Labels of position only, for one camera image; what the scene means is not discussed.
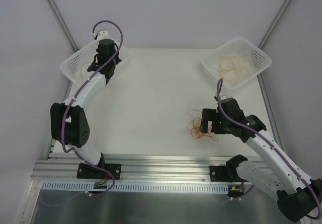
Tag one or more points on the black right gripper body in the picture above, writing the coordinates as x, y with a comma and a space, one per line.
206, 119

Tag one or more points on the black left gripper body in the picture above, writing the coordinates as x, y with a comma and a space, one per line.
105, 47

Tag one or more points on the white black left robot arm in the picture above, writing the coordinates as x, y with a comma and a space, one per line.
69, 124

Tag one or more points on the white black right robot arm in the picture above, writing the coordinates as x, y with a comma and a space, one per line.
297, 194

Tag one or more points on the white plastic basket left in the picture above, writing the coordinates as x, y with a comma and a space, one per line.
74, 67

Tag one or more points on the white plastic basket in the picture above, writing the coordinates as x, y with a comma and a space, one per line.
236, 62
74, 67

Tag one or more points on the white plastic basket right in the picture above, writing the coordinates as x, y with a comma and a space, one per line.
236, 62

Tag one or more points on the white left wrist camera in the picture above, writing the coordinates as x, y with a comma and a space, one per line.
102, 34

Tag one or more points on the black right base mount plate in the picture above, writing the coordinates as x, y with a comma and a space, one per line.
224, 174

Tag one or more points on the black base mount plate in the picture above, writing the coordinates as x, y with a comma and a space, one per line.
87, 172
224, 174

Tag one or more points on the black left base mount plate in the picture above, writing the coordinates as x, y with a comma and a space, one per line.
87, 172

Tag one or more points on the aluminium table frame rail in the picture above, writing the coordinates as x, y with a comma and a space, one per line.
134, 168

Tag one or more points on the white slotted cable duct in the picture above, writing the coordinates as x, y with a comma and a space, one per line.
137, 187

